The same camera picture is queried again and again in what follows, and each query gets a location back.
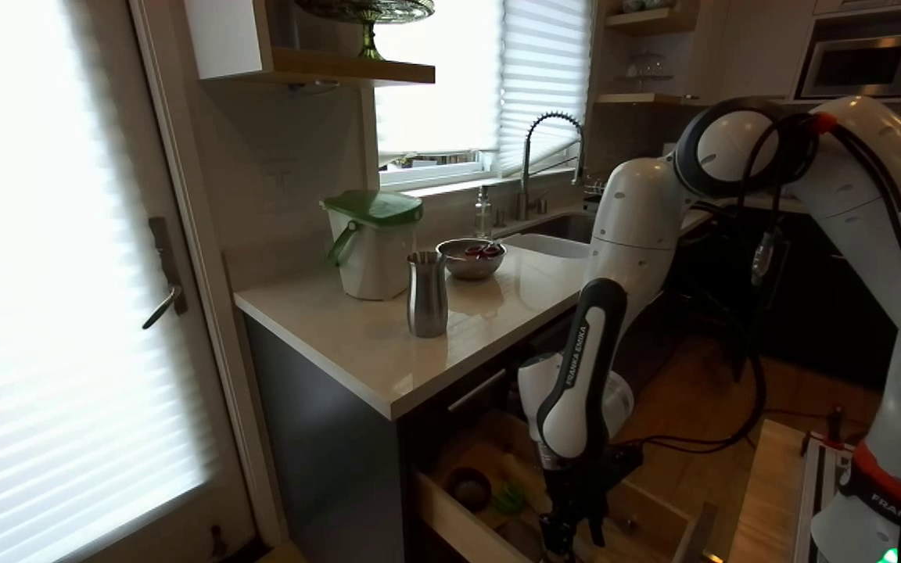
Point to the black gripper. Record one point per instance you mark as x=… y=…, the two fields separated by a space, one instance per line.
x=587 y=478

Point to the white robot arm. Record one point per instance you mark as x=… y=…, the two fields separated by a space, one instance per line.
x=638 y=219

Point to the open wooden drawer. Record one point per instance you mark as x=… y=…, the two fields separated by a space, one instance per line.
x=460 y=526

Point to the small green utensil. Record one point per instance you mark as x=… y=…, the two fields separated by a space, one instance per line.
x=513 y=501

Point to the dark round cup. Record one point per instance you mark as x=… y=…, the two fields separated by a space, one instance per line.
x=468 y=490

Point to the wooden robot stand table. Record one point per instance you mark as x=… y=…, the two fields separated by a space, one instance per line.
x=766 y=501

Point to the dark base cabinet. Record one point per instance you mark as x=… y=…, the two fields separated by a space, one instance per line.
x=325 y=439

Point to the stainless steel cup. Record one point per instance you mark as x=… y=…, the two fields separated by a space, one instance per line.
x=427 y=297

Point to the metal bowl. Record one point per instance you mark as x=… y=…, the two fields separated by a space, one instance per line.
x=470 y=261

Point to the kitchen sink basin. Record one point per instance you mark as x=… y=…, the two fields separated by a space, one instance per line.
x=562 y=233

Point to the clear soap bottle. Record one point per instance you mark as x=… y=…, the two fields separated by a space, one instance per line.
x=484 y=214

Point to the dark corner cabinets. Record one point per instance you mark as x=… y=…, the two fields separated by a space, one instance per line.
x=827 y=300

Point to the white bin with green lid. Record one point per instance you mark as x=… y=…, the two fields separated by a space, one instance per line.
x=372 y=255

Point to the chrome kitchen faucet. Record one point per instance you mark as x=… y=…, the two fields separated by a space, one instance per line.
x=525 y=157

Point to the wooden open shelf unit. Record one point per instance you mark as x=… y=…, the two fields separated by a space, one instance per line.
x=638 y=99

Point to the white window blind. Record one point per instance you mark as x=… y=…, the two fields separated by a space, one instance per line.
x=493 y=74

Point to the silver microwave oven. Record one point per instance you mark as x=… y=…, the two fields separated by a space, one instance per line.
x=878 y=67

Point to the glass stand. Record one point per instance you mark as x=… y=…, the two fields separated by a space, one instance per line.
x=369 y=12

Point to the door with white blinds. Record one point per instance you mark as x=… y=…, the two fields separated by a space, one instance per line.
x=55 y=261

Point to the wooden wall shelf cabinet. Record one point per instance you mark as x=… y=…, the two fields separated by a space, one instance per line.
x=233 y=35

